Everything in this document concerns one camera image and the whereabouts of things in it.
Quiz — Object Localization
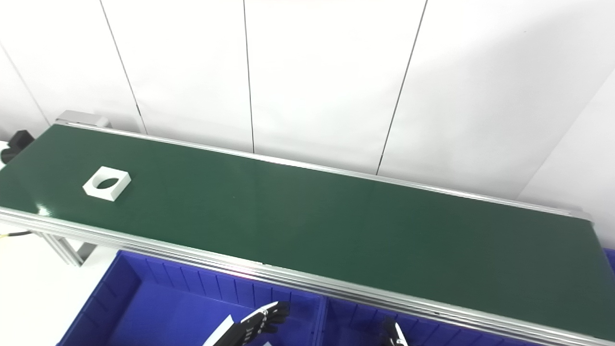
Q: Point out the black conveyor motor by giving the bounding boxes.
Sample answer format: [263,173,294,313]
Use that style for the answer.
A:
[0,130,35,164]

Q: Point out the large blue plastic bin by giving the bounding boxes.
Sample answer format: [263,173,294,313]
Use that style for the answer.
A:
[57,250,327,346]

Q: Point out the green conveyor belt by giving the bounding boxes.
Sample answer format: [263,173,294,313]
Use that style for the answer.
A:
[0,123,615,346]
[0,124,615,341]

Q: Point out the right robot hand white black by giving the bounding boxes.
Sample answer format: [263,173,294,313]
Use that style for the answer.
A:
[379,317,409,346]

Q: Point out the aluminium conveyor leg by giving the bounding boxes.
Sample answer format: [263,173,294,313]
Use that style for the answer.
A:
[37,233,98,267]

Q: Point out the silver conveyor end bracket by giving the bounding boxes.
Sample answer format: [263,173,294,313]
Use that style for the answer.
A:
[54,110,112,129]

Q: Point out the white square part round hole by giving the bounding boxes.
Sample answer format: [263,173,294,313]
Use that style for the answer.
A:
[83,166,132,202]

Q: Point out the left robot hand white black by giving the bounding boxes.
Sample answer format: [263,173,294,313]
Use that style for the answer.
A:
[202,301,291,346]

